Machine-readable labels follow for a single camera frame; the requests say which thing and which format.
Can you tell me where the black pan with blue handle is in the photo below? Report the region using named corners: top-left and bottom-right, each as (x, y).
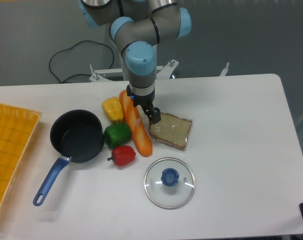
top-left (33, 109), bottom-right (104, 207)

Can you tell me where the toast slice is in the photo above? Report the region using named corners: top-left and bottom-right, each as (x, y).
top-left (141, 112), bottom-right (193, 151)

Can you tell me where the yellow plastic basket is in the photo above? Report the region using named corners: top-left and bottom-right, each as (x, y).
top-left (0, 103), bottom-right (42, 209)

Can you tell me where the red bell pepper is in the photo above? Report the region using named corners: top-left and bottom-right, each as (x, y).
top-left (107, 145), bottom-right (136, 167)

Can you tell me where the yellow bell pepper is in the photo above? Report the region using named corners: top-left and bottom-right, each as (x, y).
top-left (101, 96), bottom-right (124, 124)

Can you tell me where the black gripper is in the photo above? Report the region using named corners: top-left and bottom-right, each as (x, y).
top-left (126, 84), bottom-right (161, 125)

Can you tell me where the white metal base frame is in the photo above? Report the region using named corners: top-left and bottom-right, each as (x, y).
top-left (88, 59), bottom-right (230, 83)

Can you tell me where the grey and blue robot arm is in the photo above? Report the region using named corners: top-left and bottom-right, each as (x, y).
top-left (78, 0), bottom-right (192, 124)

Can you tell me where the orange baguette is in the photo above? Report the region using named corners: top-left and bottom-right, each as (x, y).
top-left (119, 90), bottom-right (153, 157)

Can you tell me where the green bell pepper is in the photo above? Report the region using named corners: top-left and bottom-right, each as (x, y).
top-left (103, 123), bottom-right (132, 149)

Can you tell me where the glass lid with blue knob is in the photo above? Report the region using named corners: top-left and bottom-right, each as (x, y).
top-left (143, 157), bottom-right (196, 210)

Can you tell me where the black cable on floor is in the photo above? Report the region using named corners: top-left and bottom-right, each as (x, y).
top-left (48, 40), bottom-right (115, 84)

